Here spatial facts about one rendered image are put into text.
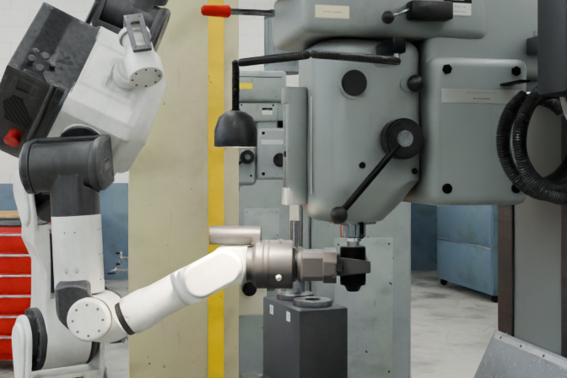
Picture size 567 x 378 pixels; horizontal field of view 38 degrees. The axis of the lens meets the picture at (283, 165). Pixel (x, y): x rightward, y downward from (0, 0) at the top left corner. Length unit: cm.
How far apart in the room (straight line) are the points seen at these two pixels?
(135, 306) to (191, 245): 168
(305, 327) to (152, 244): 142
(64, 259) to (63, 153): 19
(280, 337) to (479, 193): 68
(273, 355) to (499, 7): 97
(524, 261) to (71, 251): 87
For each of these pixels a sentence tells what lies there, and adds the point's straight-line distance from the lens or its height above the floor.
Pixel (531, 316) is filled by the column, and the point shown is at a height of 111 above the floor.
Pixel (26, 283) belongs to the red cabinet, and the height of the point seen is 61.
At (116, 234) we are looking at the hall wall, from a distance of 1046.
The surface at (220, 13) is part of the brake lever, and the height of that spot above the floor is 169.
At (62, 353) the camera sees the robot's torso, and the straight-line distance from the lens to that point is 197.
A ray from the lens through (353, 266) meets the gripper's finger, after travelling 149.
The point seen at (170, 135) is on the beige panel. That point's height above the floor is 153.
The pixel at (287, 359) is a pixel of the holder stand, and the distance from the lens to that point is 192.
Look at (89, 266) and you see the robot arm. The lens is 154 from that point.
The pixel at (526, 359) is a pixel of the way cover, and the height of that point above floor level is 104.
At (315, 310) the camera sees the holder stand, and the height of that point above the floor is 109.
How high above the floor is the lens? 141
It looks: level
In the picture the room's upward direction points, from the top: straight up
